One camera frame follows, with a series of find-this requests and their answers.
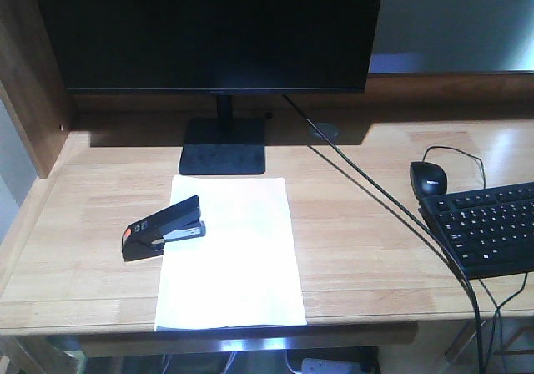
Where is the white paper sheet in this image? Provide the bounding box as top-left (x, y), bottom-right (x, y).
top-left (154, 175), bottom-right (307, 331)

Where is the black stapler with orange band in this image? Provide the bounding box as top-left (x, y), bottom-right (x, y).
top-left (122, 195), bottom-right (206, 261)

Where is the wooden desk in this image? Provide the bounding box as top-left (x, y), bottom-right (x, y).
top-left (1, 0), bottom-right (533, 355)

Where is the black computer monitor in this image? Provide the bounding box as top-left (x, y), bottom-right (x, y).
top-left (37, 0), bottom-right (381, 175)

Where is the black computer mouse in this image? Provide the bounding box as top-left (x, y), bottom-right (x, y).
top-left (410, 161), bottom-right (447, 200)

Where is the white power strip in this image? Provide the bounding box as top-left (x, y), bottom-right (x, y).
top-left (301, 358), bottom-right (361, 374)

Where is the black keyboard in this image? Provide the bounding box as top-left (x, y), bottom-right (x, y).
top-left (420, 182), bottom-right (533, 280)

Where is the grey desk cable grommet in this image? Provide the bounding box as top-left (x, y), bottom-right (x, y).
top-left (309, 122), bottom-right (340, 141)

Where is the black monitor cable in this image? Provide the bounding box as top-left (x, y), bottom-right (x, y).
top-left (281, 93), bottom-right (487, 374)

